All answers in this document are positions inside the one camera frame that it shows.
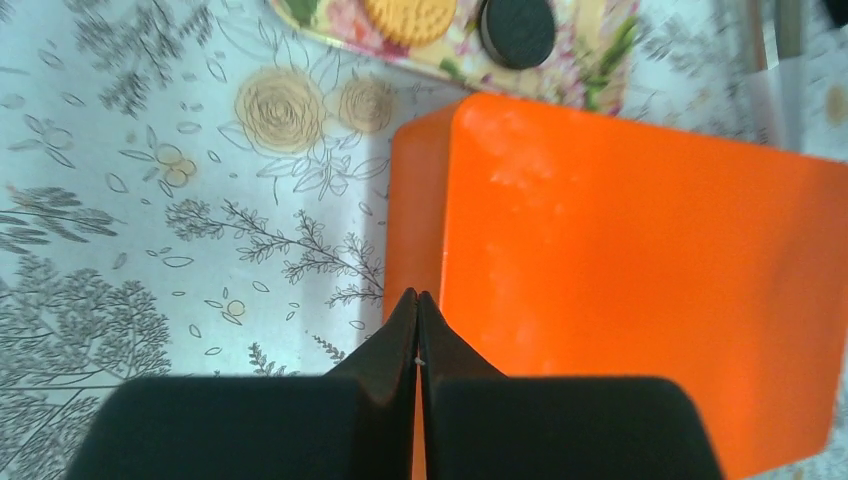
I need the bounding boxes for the floral cookie tray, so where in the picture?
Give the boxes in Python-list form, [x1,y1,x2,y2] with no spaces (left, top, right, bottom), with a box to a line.
[270,1,640,115]

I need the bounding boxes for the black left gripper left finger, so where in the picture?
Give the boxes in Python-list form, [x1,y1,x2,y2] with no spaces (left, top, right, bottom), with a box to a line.
[67,289,418,479]

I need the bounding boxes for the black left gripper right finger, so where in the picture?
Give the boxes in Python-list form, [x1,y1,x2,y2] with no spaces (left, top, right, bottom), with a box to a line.
[417,293,723,479]

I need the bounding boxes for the orange box lid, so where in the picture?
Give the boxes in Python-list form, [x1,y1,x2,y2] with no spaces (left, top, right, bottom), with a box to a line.
[384,94,847,479]

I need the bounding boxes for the floral table mat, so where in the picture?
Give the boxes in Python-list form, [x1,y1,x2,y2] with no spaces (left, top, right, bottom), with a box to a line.
[1,1,847,479]

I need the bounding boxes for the black sandwich cookie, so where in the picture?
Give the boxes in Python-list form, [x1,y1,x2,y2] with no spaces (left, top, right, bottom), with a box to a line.
[478,0,556,70]

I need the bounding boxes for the round dotted yellow biscuit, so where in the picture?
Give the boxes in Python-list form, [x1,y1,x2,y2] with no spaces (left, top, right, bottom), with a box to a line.
[363,0,457,47]

